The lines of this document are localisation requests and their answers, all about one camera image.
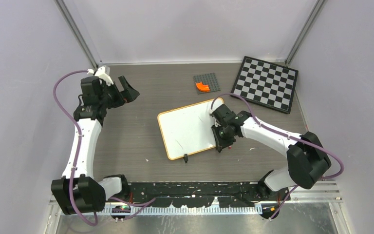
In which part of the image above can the black white chessboard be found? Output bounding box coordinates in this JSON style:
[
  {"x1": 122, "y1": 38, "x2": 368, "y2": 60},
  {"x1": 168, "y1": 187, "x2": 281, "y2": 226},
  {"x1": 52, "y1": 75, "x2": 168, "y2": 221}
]
[{"x1": 231, "y1": 56, "x2": 299, "y2": 114}]

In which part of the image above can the white slotted cable duct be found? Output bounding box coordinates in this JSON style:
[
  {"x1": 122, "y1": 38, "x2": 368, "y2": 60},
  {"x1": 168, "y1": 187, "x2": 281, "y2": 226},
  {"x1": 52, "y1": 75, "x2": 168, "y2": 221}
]
[{"x1": 97, "y1": 204, "x2": 265, "y2": 216}]

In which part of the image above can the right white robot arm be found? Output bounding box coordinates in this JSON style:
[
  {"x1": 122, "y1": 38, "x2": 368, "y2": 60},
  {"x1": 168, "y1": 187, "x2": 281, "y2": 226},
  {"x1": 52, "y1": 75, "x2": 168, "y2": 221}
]
[{"x1": 210, "y1": 104, "x2": 332, "y2": 200}]

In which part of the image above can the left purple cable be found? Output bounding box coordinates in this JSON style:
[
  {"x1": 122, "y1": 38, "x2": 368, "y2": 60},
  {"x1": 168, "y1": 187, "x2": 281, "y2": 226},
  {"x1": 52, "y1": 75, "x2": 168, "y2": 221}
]
[{"x1": 53, "y1": 69, "x2": 156, "y2": 227}]

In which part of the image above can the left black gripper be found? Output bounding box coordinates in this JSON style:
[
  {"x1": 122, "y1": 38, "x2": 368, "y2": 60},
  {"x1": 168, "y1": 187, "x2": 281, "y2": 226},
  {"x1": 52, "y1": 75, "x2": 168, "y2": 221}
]
[{"x1": 99, "y1": 76, "x2": 139, "y2": 109}]

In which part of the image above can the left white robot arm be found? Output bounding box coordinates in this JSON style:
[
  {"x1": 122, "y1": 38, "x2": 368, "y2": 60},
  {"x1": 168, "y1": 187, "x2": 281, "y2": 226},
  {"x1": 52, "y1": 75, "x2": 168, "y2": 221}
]
[{"x1": 51, "y1": 76, "x2": 140, "y2": 215}]

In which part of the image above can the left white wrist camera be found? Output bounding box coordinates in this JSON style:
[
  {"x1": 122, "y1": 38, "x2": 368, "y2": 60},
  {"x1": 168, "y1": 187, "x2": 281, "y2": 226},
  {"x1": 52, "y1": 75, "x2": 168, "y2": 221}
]
[{"x1": 87, "y1": 66, "x2": 114, "y2": 86}]

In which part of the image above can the grey lego baseplate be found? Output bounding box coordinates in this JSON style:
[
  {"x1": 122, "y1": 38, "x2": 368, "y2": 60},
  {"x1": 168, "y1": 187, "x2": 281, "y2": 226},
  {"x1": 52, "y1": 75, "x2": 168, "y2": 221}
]
[{"x1": 193, "y1": 73, "x2": 221, "y2": 94}]

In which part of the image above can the yellow framed whiteboard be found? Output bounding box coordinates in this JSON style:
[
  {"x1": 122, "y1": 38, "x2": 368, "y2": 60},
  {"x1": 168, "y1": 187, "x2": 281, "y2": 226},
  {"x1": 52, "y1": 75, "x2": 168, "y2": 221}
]
[{"x1": 157, "y1": 97, "x2": 224, "y2": 160}]

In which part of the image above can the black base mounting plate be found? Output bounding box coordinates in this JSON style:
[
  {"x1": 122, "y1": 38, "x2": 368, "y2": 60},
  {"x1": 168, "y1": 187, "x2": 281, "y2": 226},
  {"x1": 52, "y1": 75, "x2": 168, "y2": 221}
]
[{"x1": 113, "y1": 182, "x2": 289, "y2": 208}]

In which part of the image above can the purple cable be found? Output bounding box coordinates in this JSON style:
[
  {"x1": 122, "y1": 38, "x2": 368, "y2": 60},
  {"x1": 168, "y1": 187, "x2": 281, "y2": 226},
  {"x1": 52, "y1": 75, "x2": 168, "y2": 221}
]
[
  {"x1": 53, "y1": 69, "x2": 156, "y2": 227},
  {"x1": 210, "y1": 93, "x2": 345, "y2": 221}
]

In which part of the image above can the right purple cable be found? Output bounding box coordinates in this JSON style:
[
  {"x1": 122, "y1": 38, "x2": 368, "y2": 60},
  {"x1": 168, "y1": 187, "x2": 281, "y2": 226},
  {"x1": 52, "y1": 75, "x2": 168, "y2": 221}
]
[{"x1": 210, "y1": 93, "x2": 345, "y2": 221}]

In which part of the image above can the orange curved block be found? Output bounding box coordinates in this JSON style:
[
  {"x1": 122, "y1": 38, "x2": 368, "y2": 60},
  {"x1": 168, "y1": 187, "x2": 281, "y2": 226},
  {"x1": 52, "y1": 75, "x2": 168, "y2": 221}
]
[{"x1": 195, "y1": 82, "x2": 211, "y2": 93}]

